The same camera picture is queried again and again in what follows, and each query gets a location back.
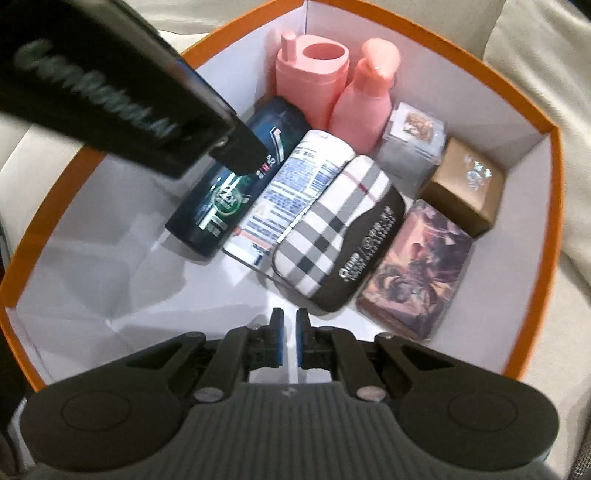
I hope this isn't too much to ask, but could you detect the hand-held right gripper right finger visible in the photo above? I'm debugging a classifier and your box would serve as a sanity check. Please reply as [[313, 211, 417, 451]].
[[295, 307, 468, 403]]

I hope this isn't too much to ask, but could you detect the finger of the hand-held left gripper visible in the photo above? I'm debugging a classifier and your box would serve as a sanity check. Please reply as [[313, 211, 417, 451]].
[[210, 115, 273, 177]]

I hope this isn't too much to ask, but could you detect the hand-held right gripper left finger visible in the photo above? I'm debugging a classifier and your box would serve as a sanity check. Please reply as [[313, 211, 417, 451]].
[[124, 307, 286, 405]]

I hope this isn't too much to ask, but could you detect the white labelled bottle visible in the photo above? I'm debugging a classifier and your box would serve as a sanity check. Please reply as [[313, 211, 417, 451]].
[[222, 129, 356, 271]]

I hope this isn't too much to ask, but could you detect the dark blue shampoo bottle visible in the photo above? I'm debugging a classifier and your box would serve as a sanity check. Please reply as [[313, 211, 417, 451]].
[[165, 96, 312, 259]]

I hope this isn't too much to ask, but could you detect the brown patterned card box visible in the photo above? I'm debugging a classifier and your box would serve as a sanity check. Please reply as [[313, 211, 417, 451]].
[[355, 198, 475, 342]]

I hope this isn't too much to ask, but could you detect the orange cardboard box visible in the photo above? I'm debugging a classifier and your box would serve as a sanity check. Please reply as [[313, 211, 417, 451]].
[[0, 0, 565, 393]]

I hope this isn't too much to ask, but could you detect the plaid zip case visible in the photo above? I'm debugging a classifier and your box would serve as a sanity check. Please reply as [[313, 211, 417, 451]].
[[272, 154, 407, 315]]

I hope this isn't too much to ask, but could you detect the pink pump bottle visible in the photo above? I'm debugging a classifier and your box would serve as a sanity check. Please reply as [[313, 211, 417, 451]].
[[329, 38, 402, 153]]

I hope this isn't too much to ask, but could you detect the small brown box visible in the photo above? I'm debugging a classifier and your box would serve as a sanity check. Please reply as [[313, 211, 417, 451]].
[[418, 137, 506, 238]]

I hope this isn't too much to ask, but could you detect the beige sofa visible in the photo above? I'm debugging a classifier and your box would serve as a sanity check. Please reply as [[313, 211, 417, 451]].
[[0, 0, 591, 480]]

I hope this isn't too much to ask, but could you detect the pink bottle with ring handle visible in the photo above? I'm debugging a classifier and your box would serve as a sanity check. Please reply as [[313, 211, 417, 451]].
[[276, 32, 350, 132]]

